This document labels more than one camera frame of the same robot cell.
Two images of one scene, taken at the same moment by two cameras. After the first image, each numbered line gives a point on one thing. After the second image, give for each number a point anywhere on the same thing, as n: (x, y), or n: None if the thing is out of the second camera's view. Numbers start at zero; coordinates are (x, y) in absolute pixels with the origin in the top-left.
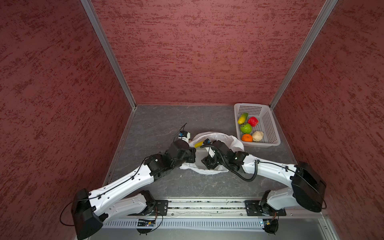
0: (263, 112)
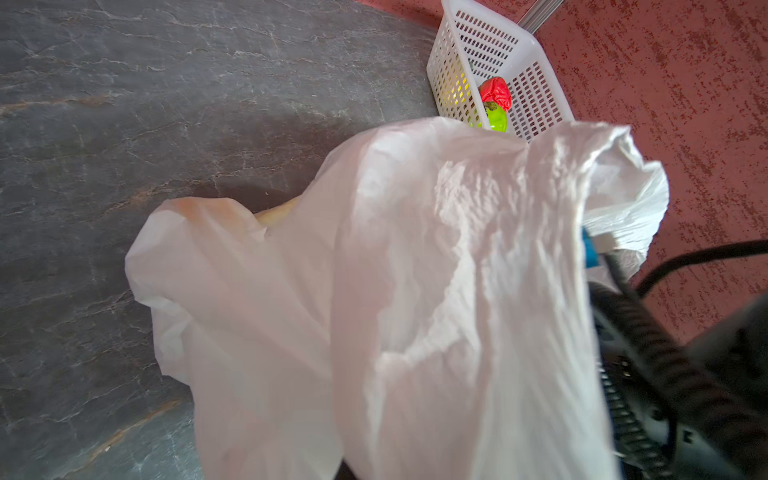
0: (474, 42)
